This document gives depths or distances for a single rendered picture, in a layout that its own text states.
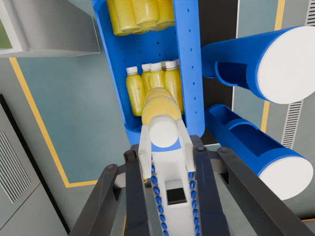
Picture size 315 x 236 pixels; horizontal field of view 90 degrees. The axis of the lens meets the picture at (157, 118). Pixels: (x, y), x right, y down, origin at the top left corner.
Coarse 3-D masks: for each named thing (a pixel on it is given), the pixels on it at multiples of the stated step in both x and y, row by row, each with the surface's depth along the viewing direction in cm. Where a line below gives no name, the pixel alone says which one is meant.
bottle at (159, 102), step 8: (152, 88) 35; (160, 88) 33; (152, 96) 28; (160, 96) 26; (168, 96) 28; (144, 104) 28; (152, 104) 24; (160, 104) 23; (168, 104) 23; (176, 104) 25; (144, 112) 24; (152, 112) 22; (160, 112) 22; (168, 112) 22; (176, 112) 23; (144, 120) 23; (152, 120) 22
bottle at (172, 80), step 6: (168, 72) 49; (174, 72) 49; (168, 78) 49; (174, 78) 49; (180, 78) 50; (168, 84) 50; (174, 84) 49; (180, 84) 50; (174, 90) 50; (180, 90) 51; (174, 96) 51; (180, 96) 51; (180, 102) 52; (180, 108) 53
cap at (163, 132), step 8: (160, 120) 20; (168, 120) 20; (152, 128) 20; (160, 128) 20; (168, 128) 20; (176, 128) 20; (152, 136) 20; (160, 136) 20; (168, 136) 20; (176, 136) 20; (160, 144) 21; (168, 144) 21
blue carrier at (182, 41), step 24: (96, 0) 37; (192, 0) 37; (192, 24) 38; (120, 48) 56; (144, 48) 61; (168, 48) 60; (192, 48) 40; (120, 72) 56; (192, 72) 41; (120, 96) 54; (192, 96) 43; (192, 120) 45
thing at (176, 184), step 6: (174, 180) 89; (180, 180) 89; (168, 186) 86; (174, 186) 85; (180, 186) 85; (168, 192) 80; (174, 192) 80; (180, 192) 79; (168, 198) 77; (174, 198) 77; (180, 198) 76; (186, 198) 78; (168, 204) 76; (174, 204) 75; (180, 204) 75; (186, 204) 76
